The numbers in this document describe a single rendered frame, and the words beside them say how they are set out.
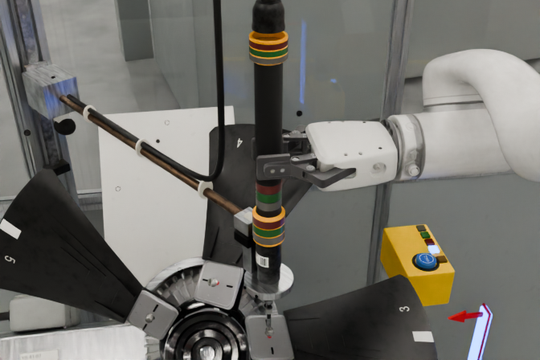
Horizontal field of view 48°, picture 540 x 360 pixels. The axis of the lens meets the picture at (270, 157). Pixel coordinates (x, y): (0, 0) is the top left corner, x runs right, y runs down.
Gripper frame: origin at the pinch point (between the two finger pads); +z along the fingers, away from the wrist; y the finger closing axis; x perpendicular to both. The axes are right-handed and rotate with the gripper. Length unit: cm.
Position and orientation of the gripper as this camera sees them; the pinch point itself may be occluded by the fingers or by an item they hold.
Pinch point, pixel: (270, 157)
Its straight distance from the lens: 75.7
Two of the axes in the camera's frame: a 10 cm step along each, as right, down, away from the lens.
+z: -9.9, 0.7, -1.4
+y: -1.6, -5.1, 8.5
